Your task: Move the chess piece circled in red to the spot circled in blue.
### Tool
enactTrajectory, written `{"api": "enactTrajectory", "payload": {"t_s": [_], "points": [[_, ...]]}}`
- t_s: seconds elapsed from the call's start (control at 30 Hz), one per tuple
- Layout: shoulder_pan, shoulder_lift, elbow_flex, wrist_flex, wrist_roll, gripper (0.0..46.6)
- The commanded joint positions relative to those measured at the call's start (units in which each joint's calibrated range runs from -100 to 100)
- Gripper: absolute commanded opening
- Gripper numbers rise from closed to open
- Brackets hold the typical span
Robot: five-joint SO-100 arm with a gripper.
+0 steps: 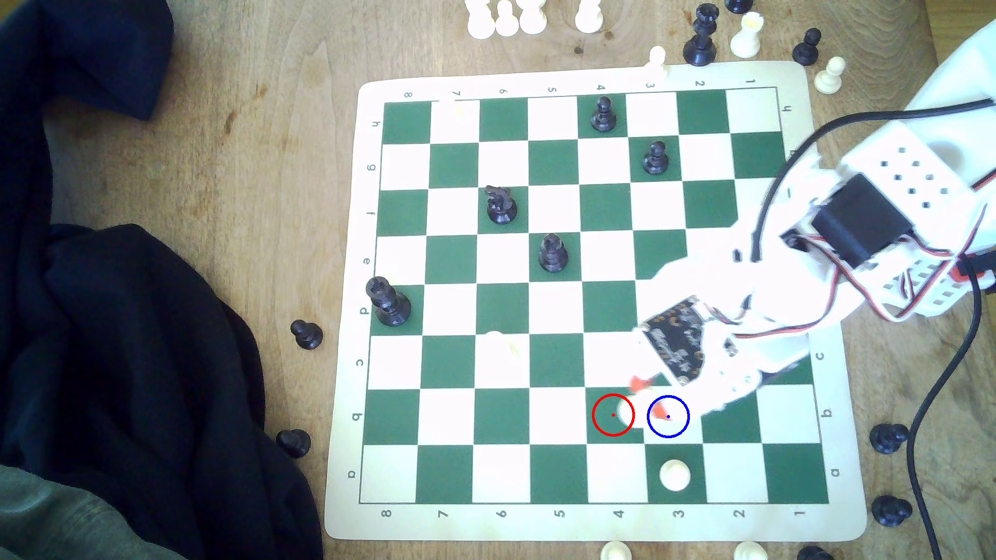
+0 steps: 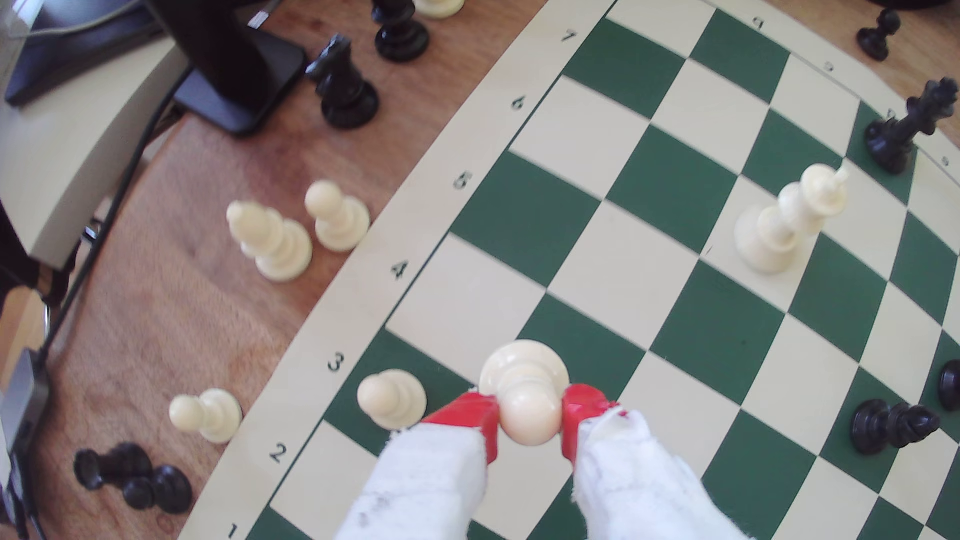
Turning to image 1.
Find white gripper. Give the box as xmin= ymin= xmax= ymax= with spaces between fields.
xmin=627 ymin=232 xmax=829 ymax=429

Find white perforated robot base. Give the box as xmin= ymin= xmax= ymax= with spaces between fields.
xmin=895 ymin=253 xmax=996 ymax=318

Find black chess bishop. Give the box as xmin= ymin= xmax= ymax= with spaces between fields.
xmin=538 ymin=232 xmax=569 ymax=273

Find green white chess board mat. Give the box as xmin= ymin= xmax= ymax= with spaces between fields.
xmin=323 ymin=61 xmax=868 ymax=543

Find black chess knight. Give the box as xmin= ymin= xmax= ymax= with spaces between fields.
xmin=484 ymin=185 xmax=518 ymax=226

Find large black chess rook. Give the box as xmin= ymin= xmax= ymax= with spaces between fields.
xmin=366 ymin=276 xmax=412 ymax=327

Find tall black chess piece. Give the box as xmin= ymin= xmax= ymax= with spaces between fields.
xmin=683 ymin=4 xmax=719 ymax=67

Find white chess rook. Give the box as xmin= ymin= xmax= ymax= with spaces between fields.
xmin=730 ymin=13 xmax=765 ymax=59

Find dark navy cloth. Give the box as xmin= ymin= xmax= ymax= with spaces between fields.
xmin=0 ymin=0 xmax=324 ymax=560

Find grey green cloth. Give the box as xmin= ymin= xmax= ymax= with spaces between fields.
xmin=0 ymin=464 xmax=188 ymax=560

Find black camera circuit board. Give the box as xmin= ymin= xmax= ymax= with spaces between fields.
xmin=641 ymin=296 xmax=730 ymax=387

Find red black servo wires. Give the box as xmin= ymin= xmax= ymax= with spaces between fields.
xmin=786 ymin=187 xmax=989 ymax=324

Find black power cable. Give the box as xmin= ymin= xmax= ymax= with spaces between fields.
xmin=906 ymin=268 xmax=985 ymax=560

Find red cable plug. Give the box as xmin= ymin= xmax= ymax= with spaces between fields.
xmin=948 ymin=253 xmax=996 ymax=292

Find black camera cable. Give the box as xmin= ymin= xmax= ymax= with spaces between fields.
xmin=751 ymin=98 xmax=996 ymax=264

